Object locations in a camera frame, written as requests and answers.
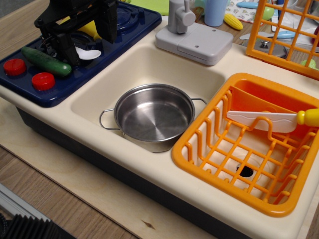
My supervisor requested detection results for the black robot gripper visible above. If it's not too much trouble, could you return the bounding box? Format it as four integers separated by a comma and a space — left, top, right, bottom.
34, 0, 118, 66

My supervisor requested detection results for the blue handled white spoon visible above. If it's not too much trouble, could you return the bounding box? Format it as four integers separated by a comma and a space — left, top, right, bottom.
75, 47, 102, 60

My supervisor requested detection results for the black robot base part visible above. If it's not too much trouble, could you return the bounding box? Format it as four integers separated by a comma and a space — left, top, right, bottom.
0, 214, 75, 239

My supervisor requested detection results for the stainless steel pan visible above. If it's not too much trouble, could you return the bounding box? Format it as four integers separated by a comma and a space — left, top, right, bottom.
111, 84, 196, 153

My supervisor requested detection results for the yellow toy banana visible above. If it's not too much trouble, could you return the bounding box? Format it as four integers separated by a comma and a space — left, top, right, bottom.
59, 16, 103, 42

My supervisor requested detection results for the green toy cucumber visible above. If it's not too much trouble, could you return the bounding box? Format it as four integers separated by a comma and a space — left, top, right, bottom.
21, 46, 72, 77

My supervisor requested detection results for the red stove knob right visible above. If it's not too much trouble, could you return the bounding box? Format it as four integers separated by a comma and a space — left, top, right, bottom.
31, 72, 55, 91

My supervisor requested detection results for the red stove knob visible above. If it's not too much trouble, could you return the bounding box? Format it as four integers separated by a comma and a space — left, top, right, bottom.
31, 72, 55, 91
3, 59, 26, 76

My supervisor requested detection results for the navy blue toy stove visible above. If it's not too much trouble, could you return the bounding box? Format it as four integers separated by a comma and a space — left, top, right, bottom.
0, 2, 161, 108

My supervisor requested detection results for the red stove knob left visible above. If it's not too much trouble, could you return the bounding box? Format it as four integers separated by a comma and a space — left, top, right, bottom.
3, 59, 26, 76

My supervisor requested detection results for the cream toy sink unit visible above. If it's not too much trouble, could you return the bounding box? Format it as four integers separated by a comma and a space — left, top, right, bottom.
0, 31, 319, 239

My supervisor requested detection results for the grey toy faucet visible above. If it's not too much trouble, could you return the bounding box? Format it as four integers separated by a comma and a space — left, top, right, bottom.
156, 0, 233, 66

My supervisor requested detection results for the light blue cup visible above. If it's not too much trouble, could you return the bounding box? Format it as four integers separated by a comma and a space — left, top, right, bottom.
204, 0, 228, 27

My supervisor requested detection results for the yellow toy corn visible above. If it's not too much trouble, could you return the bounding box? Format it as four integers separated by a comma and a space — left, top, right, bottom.
224, 13, 243, 30

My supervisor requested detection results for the steel pot lid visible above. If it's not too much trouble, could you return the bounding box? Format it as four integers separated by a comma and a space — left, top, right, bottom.
254, 38, 289, 59

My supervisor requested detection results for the green toy ball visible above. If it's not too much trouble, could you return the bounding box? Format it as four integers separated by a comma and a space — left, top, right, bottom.
262, 6, 275, 20

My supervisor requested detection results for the light plywood base board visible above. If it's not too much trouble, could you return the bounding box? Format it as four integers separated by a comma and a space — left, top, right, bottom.
0, 98, 319, 239

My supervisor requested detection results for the orange upright grid rack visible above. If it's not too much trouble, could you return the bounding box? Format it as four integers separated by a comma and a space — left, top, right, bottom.
246, 0, 319, 80

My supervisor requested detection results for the orange dish rack basket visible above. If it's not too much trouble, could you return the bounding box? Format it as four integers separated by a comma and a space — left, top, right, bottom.
172, 73, 319, 217

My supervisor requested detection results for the blue handled utensil background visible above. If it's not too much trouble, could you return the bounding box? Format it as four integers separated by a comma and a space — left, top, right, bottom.
239, 31, 295, 40

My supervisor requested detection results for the white toy knife yellow handle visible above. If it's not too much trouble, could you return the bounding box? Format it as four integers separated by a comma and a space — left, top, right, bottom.
226, 109, 319, 133

